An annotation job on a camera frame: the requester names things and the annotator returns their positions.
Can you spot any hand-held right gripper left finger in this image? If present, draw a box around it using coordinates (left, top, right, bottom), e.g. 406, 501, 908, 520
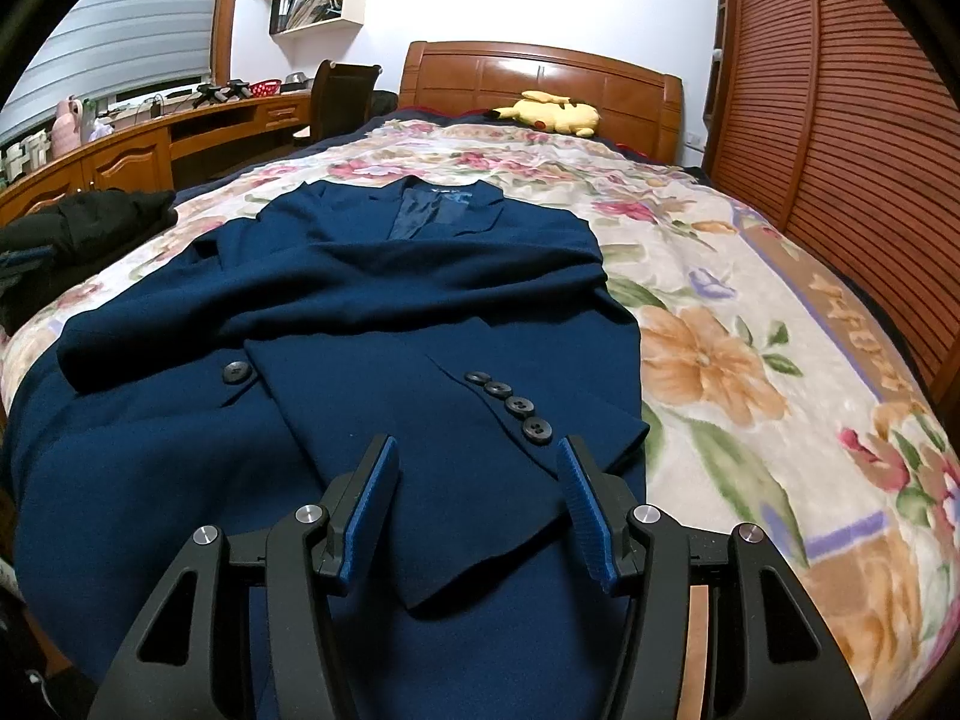
86, 433, 402, 720

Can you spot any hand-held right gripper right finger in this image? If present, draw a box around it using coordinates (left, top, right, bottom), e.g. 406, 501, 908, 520
555, 433, 871, 720

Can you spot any navy blue suit jacket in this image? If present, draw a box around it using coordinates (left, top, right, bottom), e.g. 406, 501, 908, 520
4, 176, 650, 720

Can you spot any floral blanket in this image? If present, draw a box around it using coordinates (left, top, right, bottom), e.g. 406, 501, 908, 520
0, 120, 960, 720

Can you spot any black folded garment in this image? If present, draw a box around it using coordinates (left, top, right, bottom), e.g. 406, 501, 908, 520
0, 190, 179, 331

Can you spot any yellow plush toy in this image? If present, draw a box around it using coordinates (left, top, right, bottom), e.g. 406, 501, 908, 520
491, 90, 602, 139

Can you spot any dark wooden chair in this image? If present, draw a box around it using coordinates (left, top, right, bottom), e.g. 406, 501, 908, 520
309, 60, 380, 143

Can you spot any wooden desk cabinet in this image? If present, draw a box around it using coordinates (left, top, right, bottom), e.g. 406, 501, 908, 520
0, 86, 316, 230

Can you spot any wooden bed headboard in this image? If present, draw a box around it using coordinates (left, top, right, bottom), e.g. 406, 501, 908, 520
397, 41, 685, 164

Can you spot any wooden louvered wardrobe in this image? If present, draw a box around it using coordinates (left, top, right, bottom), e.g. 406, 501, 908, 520
701, 0, 960, 391

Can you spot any pink thermos jug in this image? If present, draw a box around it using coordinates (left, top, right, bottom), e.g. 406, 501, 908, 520
54, 95, 85, 158

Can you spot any pile of books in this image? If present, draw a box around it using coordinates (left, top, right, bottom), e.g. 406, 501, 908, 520
294, 0, 348, 28

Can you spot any grey window blind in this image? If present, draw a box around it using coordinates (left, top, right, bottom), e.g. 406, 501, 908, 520
0, 0, 230, 147

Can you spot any wooden window frame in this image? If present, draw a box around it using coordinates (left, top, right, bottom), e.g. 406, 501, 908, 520
208, 0, 250, 89

